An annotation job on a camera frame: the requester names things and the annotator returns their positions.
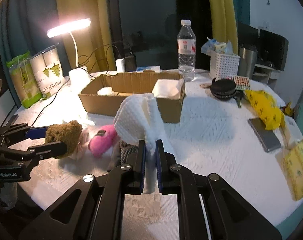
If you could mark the brown plush bear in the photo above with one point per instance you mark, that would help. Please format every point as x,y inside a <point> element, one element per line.
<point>68,133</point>

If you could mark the green tissue pack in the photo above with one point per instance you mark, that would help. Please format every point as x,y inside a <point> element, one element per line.
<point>23,80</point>

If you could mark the black power adapter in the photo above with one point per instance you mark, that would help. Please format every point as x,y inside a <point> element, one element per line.
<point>130,62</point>

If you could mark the white plastic basket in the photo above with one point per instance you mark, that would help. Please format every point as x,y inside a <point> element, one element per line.
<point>223,66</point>

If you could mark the paper cup package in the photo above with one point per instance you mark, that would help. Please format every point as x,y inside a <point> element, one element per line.
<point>47,71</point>

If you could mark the grey dotted gloves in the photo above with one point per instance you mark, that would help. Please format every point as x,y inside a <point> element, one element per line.
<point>120,153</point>

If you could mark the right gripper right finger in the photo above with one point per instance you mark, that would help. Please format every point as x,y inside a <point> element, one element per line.
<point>208,207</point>

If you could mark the black monitor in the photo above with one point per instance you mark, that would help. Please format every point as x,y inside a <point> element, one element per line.
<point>271,48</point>

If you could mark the yellow tissue pack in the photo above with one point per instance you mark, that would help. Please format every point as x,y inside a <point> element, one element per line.
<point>293,166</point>

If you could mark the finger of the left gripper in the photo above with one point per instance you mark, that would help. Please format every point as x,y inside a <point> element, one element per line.
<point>40,152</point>
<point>23,131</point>

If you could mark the black round case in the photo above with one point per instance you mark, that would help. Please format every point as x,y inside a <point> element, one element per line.
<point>223,89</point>

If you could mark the white towel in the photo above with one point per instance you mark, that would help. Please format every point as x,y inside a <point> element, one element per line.
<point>138,118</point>

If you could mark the clear water bottle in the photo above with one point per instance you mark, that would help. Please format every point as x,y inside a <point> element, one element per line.
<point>186,49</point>

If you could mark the white fluffy ball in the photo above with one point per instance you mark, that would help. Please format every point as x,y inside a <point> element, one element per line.
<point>106,91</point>

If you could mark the grey smartphone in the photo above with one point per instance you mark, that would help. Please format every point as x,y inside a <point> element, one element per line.
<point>267,138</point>

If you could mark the white charger plug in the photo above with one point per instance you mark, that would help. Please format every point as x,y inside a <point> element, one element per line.
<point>120,65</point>

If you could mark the colourful patterned card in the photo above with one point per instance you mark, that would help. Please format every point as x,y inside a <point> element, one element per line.
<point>242,83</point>

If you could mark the steel thermos cup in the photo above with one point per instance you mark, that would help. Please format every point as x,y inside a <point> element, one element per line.
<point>248,57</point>

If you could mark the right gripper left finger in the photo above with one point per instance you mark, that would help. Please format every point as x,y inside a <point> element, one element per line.
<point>93,207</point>

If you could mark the white desk lamp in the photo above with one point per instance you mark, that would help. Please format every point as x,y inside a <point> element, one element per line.
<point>79,76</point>

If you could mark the pink plush toy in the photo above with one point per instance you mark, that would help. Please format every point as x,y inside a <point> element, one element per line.
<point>105,138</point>

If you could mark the yellow printed bag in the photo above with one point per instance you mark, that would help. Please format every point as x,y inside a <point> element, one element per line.
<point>266,108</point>

